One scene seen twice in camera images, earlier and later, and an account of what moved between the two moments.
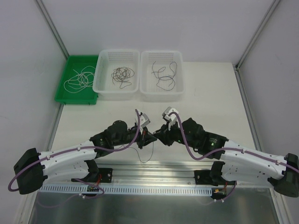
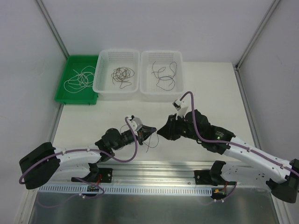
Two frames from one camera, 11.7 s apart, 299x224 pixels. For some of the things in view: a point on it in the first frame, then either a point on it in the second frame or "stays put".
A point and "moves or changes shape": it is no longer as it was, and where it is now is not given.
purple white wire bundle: x=143 y=162 moves or changes shape
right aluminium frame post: x=276 y=2 stays put
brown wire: x=121 y=73 stays put
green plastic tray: x=76 y=83 stays put
